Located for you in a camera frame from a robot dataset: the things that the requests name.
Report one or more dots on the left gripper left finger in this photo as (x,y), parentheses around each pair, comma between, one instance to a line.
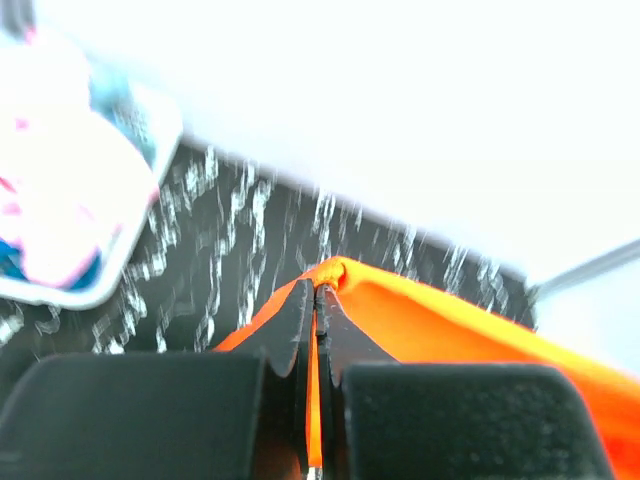
(232,414)

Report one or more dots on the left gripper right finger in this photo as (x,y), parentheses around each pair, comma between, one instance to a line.
(383,419)

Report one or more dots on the orange t shirt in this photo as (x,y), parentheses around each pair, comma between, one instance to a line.
(415,323)

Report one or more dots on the pink t shirt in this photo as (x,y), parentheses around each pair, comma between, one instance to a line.
(43,69)

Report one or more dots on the white plastic basket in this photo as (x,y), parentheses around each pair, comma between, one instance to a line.
(153,121)

